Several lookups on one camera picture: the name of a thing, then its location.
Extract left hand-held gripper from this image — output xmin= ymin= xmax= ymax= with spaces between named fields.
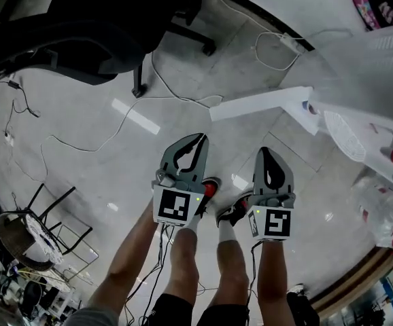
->
xmin=151 ymin=132 xmax=212 ymax=228

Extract person's left red black shoe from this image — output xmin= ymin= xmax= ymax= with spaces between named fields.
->
xmin=191 ymin=177 xmax=222 ymax=219

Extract person's left leg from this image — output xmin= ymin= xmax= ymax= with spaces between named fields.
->
xmin=164 ymin=228 xmax=201 ymax=307

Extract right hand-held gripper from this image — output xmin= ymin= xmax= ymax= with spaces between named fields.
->
xmin=245 ymin=146 xmax=297 ymax=242

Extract clear bag of empty bottles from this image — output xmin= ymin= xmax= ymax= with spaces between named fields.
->
xmin=350 ymin=174 xmax=393 ymax=251

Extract person's right white sock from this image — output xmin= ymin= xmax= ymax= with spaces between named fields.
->
xmin=218 ymin=219 xmax=237 ymax=245

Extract brown wooden step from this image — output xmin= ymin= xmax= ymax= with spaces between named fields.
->
xmin=310 ymin=245 xmax=393 ymax=315

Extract white slotted drip tray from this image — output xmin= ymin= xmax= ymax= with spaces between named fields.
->
xmin=323 ymin=109 xmax=367 ymax=162

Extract long white floor cable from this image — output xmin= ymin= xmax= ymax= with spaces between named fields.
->
xmin=46 ymin=51 xmax=224 ymax=153

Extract thin black floor cable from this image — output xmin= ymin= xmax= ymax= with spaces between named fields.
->
xmin=4 ymin=79 xmax=50 ymax=179

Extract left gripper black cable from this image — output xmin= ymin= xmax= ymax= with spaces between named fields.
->
xmin=124 ymin=223 xmax=177 ymax=326

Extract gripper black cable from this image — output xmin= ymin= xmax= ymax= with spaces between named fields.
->
xmin=124 ymin=223 xmax=177 ymax=326
xmin=247 ymin=239 xmax=262 ymax=307

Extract person's leg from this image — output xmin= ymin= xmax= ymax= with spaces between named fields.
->
xmin=212 ymin=240 xmax=252 ymax=310
xmin=164 ymin=228 xmax=201 ymax=307

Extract person's left white sock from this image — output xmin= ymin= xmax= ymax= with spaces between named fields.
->
xmin=182 ymin=214 xmax=203 ymax=234

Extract person's red black shoe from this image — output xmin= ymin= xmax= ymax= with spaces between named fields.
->
xmin=191 ymin=177 xmax=222 ymax=219
xmin=216 ymin=191 xmax=255 ymax=230

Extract black mesh office chair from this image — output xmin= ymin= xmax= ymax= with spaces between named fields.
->
xmin=0 ymin=0 xmax=218 ymax=98

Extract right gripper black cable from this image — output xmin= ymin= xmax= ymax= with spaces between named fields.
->
xmin=247 ymin=239 xmax=262 ymax=307

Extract person's white sock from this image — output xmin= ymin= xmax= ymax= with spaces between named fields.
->
xmin=182 ymin=214 xmax=203 ymax=234
xmin=218 ymin=219 xmax=237 ymax=245

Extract person's grey shirt sleeve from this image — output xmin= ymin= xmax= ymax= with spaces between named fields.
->
xmin=67 ymin=306 xmax=119 ymax=326

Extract person's right leg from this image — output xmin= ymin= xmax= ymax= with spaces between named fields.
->
xmin=212 ymin=240 xmax=252 ymax=310

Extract black metal stool frame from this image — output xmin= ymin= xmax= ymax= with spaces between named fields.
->
xmin=26 ymin=183 xmax=99 ymax=261

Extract person's right red black shoe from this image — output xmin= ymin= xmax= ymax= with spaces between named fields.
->
xmin=216 ymin=191 xmax=255 ymax=230

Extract looped white cable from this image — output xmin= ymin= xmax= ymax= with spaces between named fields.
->
xmin=254 ymin=31 xmax=301 ymax=73

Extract person's right forearm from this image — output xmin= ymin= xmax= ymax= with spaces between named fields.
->
xmin=256 ymin=239 xmax=298 ymax=326

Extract person's left forearm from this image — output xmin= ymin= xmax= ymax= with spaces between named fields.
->
xmin=86 ymin=195 xmax=160 ymax=321

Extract person's black shorts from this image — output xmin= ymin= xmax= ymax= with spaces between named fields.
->
xmin=148 ymin=292 xmax=252 ymax=326

